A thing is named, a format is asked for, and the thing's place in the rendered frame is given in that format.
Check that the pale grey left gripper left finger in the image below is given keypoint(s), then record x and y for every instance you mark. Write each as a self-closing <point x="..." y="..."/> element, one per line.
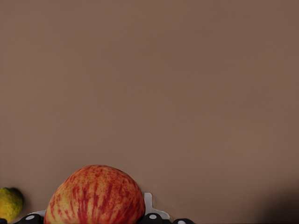
<point x="32" y="217"/>

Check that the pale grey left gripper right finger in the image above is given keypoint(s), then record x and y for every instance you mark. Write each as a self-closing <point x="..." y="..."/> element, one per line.
<point x="153" y="213"/>

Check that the red striped apple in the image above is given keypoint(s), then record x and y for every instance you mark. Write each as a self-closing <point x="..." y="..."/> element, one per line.
<point x="95" y="198"/>

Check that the yellow-green lemon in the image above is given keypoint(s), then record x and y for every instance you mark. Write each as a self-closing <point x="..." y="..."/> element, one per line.
<point x="9" y="203"/>

